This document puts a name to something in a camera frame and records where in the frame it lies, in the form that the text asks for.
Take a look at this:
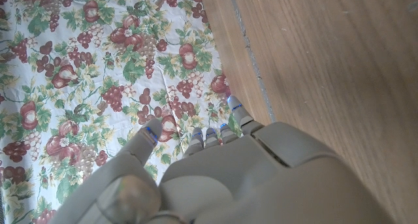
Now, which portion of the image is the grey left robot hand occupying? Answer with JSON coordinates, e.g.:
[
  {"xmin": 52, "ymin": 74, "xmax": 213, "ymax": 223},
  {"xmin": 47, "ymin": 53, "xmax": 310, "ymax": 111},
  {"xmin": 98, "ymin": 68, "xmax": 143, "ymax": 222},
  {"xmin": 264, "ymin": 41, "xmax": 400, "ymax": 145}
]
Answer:
[{"xmin": 48, "ymin": 95, "xmax": 396, "ymax": 224}]

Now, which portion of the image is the floral fruit print backdrop cloth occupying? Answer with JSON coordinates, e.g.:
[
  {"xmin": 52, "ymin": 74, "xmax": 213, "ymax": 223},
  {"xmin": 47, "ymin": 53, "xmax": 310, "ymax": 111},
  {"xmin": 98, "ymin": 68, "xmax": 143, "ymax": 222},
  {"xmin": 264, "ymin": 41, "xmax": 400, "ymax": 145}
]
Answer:
[{"xmin": 0, "ymin": 0, "xmax": 244, "ymax": 224}]

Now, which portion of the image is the grey tape outline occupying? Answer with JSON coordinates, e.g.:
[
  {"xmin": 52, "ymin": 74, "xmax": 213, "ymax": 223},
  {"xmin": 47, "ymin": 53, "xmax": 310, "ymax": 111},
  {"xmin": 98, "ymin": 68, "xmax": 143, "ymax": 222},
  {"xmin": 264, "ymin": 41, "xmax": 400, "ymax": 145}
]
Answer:
[{"xmin": 227, "ymin": 0, "xmax": 276, "ymax": 124}]

